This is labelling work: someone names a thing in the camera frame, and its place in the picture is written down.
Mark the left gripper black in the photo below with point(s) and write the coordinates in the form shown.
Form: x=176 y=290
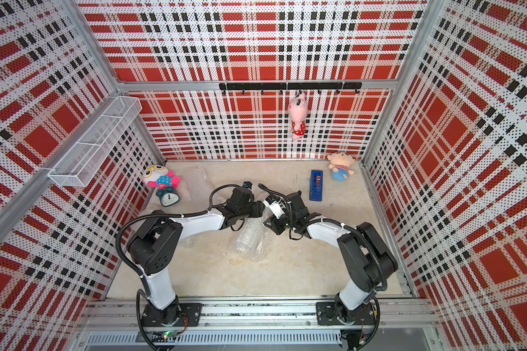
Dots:
x=258 y=209

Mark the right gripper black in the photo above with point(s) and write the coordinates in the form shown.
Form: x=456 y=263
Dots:
x=275 y=227

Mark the bubble wrap pile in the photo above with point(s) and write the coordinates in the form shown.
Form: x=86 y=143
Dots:
x=251 y=241

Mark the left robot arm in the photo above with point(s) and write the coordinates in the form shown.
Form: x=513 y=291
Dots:
x=147 y=243

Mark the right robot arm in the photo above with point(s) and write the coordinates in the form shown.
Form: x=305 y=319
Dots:
x=367 y=258

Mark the blue tape dispenser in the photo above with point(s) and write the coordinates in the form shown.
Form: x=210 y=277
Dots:
x=316 y=186

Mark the teal alarm clock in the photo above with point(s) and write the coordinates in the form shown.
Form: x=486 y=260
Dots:
x=167 y=196

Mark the plush doll blue pants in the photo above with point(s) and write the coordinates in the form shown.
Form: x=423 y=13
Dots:
x=340 y=165

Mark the white pink owl plush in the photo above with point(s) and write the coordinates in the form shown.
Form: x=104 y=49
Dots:
x=160 y=177

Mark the pink hanging plush toy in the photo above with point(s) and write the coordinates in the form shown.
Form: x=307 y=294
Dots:
x=297 y=111

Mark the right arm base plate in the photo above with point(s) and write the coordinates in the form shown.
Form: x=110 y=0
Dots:
x=335 y=314

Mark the black hook rail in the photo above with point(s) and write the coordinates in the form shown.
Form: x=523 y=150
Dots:
x=290 y=86

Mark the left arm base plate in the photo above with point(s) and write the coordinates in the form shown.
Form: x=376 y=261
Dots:
x=175 y=315

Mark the white wire mesh shelf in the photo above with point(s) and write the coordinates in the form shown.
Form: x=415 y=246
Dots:
x=79 y=164

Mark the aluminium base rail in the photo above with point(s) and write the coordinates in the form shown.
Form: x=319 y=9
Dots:
x=261 y=323

